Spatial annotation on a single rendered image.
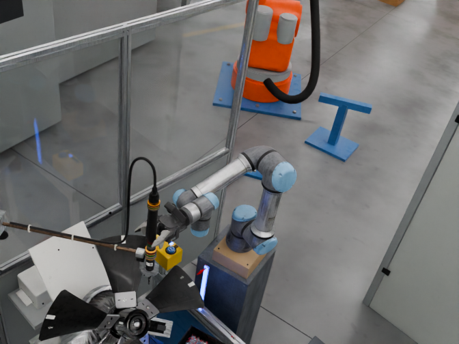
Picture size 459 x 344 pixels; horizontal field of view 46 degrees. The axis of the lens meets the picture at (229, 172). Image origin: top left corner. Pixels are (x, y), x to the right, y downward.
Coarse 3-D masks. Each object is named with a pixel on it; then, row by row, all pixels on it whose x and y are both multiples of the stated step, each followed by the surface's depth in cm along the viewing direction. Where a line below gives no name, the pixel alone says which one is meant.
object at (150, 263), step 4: (152, 188) 179; (156, 188) 180; (152, 192) 180; (156, 192) 181; (152, 196) 180; (156, 196) 181; (152, 200) 181; (156, 200) 181; (148, 260) 201; (152, 260) 201; (148, 264) 202; (152, 264) 203; (148, 268) 204; (152, 268) 205
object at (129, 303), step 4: (124, 292) 217; (128, 292) 217; (132, 292) 216; (116, 296) 218; (120, 296) 217; (124, 296) 217; (128, 296) 217; (132, 296) 216; (116, 300) 217; (120, 300) 217; (128, 300) 216; (132, 300) 216; (136, 300) 216; (116, 304) 217; (120, 304) 217; (124, 304) 217; (128, 304) 216; (132, 304) 216; (136, 304) 216; (120, 308) 217
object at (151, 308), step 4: (144, 300) 226; (148, 300) 226; (140, 304) 223; (144, 304) 224; (148, 304) 224; (152, 304) 225; (140, 308) 222; (144, 308) 222; (152, 308) 223; (148, 312) 221; (152, 312) 222; (156, 312) 222; (152, 316) 220
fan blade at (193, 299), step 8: (176, 272) 239; (184, 272) 241; (168, 280) 236; (176, 280) 237; (184, 280) 238; (192, 280) 240; (160, 288) 232; (168, 288) 233; (176, 288) 234; (184, 288) 235; (192, 288) 237; (152, 296) 227; (160, 296) 228; (168, 296) 229; (176, 296) 230; (184, 296) 232; (192, 296) 234; (200, 296) 237; (160, 304) 225; (168, 304) 226; (176, 304) 228; (184, 304) 230; (192, 304) 232; (200, 304) 235; (160, 312) 223
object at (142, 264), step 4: (140, 248) 202; (136, 252) 200; (144, 252) 201; (136, 256) 201; (140, 256) 200; (144, 256) 202; (136, 260) 201; (140, 260) 201; (144, 260) 202; (140, 264) 203; (144, 264) 204; (156, 264) 208; (140, 268) 205; (144, 268) 206; (156, 268) 206; (144, 272) 204; (148, 272) 204; (152, 272) 205; (156, 272) 205; (148, 276) 204; (152, 276) 205
